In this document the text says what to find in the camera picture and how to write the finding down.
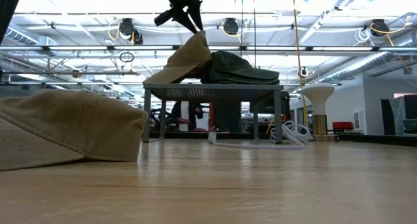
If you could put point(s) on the tan cap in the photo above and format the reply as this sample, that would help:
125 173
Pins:
185 59
65 126

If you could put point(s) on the red bin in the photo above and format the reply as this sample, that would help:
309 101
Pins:
342 125

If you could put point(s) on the grey cabinet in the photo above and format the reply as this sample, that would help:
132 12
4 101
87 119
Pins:
387 116

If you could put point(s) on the grey perforated metal stand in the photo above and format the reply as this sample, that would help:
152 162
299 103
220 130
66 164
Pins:
211 86

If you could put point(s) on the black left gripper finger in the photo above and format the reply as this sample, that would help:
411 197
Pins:
196 15
186 20

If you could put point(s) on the white mushroom lamp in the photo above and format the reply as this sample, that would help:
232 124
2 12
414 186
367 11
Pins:
317 93

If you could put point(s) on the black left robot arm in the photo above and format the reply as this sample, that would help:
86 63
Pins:
8 6

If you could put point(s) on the dark green cap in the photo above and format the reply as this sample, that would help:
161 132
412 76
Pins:
260 81
238 64

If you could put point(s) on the person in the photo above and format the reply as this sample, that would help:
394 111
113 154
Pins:
195 111

